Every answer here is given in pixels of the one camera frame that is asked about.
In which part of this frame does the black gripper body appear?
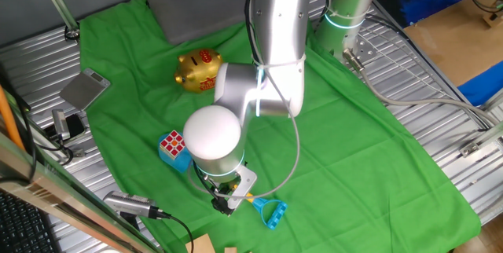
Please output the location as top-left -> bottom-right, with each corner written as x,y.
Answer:
208,176 -> 240,198

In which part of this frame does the blue yellow toy shovel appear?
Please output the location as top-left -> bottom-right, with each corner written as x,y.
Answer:
158,133 -> 289,231

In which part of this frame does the Rubik's cube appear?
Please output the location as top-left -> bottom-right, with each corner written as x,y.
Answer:
159,129 -> 187,161

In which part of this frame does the large wooden block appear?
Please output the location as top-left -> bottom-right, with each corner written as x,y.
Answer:
185,233 -> 217,253

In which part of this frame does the golden piggy bank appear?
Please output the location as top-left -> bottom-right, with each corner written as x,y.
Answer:
174,48 -> 224,94

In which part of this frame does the green cloth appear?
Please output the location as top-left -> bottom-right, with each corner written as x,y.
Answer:
78,0 -> 483,253

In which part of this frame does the silver digital kitchen scale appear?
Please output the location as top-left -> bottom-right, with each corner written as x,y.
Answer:
59,68 -> 112,112

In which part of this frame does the grey cushion pad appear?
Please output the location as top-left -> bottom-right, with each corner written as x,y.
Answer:
145,0 -> 253,46

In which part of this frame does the black keyboard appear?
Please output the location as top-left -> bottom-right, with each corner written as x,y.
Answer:
0,189 -> 62,253

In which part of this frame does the orange pole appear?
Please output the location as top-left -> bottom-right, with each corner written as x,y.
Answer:
0,84 -> 26,152

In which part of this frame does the brown cardboard sheet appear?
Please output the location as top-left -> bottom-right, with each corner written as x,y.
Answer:
403,0 -> 503,88

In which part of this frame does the blue board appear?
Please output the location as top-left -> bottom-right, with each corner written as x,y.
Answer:
457,60 -> 503,108

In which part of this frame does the small wooden piece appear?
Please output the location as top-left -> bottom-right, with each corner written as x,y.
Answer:
482,8 -> 503,29

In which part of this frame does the black ribbed camera cable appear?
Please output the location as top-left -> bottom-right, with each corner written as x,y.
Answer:
156,210 -> 196,253

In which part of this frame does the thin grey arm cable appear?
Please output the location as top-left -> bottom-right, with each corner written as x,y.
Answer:
186,62 -> 302,200

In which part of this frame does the silver ribbed camera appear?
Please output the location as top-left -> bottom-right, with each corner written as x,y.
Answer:
102,189 -> 173,222

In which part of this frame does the aluminium frame beam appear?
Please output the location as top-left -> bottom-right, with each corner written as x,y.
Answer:
0,130 -> 161,253

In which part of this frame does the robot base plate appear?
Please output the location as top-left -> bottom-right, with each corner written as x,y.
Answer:
340,28 -> 380,68

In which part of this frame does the grey hose with connector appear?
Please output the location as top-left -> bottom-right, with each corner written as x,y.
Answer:
342,47 -> 500,128

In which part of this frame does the aluminium rail with bracket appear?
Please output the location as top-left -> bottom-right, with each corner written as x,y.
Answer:
458,120 -> 503,159

